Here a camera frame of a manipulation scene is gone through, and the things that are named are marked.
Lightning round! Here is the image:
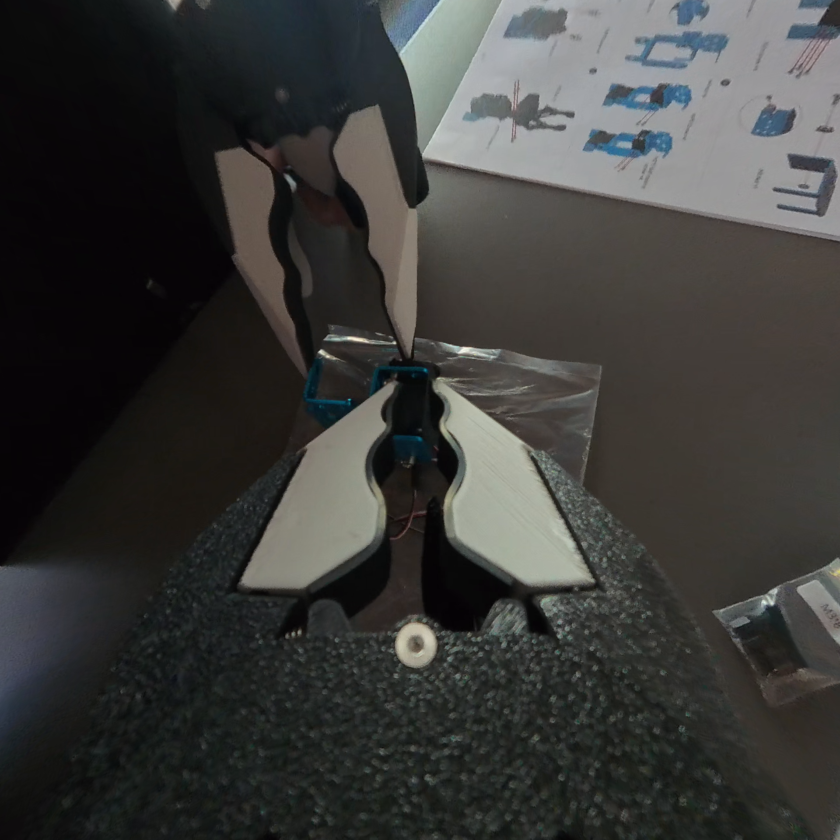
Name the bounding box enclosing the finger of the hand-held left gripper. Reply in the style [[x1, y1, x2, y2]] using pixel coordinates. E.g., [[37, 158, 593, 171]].
[[333, 101, 421, 361], [215, 141, 316, 380]]

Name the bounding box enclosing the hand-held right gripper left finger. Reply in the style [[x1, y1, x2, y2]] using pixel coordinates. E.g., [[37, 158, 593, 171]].
[[238, 382, 401, 597]]

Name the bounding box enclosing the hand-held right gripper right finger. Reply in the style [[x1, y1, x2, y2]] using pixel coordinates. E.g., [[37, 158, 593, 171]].
[[432, 381, 597, 592]]

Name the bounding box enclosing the blue perforated metal bracket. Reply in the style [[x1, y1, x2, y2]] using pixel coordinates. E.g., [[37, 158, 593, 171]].
[[301, 364, 361, 429]]

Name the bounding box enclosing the person's left hand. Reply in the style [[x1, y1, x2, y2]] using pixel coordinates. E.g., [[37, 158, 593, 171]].
[[307, 192, 350, 228]]

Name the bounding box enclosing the large clear plastic bag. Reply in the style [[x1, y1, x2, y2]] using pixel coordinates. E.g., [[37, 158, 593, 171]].
[[289, 323, 603, 490]]

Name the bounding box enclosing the white instruction manual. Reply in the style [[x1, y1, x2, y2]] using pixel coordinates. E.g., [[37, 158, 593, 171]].
[[422, 0, 840, 242]]

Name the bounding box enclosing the zip bag with black parts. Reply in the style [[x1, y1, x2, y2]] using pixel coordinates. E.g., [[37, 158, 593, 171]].
[[713, 558, 840, 707]]

